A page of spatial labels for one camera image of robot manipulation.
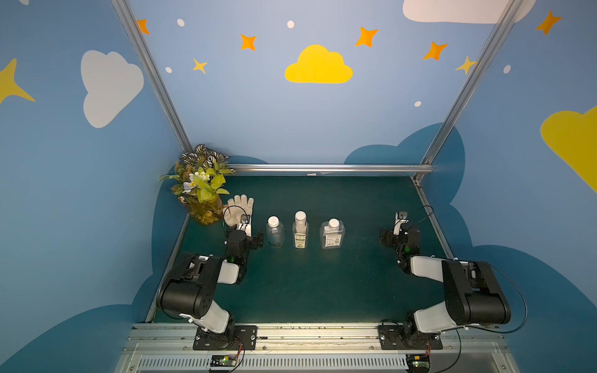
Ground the round clear plastic bottle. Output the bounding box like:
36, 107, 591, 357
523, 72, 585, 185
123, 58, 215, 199
267, 222, 285, 249

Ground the right circuit board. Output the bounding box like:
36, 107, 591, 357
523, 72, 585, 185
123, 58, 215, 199
406, 354, 431, 373

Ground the aluminium frame post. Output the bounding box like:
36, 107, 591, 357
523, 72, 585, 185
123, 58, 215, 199
421, 0, 524, 167
111, 0, 192, 152

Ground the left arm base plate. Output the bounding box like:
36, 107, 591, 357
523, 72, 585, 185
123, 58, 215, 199
192, 325, 258, 351

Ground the left circuit board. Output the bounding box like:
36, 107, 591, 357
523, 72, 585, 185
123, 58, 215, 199
209, 355, 239, 369

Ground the artificial potted plant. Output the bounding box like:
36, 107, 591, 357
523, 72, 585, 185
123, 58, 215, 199
159, 144, 236, 225

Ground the circuit board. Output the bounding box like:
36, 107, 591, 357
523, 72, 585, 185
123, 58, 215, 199
406, 354, 431, 373
209, 355, 239, 369

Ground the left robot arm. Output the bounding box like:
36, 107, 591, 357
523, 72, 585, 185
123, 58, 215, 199
156, 229, 264, 351

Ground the right aluminium frame post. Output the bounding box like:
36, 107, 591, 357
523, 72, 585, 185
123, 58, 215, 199
421, 0, 524, 167

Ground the right side table rail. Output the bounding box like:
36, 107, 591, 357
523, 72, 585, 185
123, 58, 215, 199
411, 177, 455, 260

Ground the aluminium back rail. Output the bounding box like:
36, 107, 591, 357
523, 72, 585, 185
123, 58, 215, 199
231, 163, 433, 174

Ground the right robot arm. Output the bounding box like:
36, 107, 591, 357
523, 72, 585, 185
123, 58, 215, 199
379, 225, 511, 340

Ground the left aluminium frame post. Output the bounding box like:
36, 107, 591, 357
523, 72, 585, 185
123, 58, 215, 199
111, 0, 192, 152

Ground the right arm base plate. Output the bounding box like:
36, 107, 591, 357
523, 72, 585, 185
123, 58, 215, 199
377, 324, 443, 351

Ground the white knitted work glove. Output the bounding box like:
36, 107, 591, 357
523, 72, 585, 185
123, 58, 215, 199
223, 194, 254, 227

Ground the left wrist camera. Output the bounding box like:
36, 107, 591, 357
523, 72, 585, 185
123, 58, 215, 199
236, 214, 252, 237

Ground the square clear plastic bottle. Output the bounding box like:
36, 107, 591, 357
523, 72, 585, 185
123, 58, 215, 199
320, 219, 345, 250

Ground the tall clear labelled bottle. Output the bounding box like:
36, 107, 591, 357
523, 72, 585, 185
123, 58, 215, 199
292, 216, 309, 250

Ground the left side table rail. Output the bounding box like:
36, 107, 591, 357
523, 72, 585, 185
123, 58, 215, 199
145, 214, 190, 323

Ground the table rail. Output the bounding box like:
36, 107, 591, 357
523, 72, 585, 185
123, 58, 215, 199
411, 177, 455, 260
145, 214, 190, 323

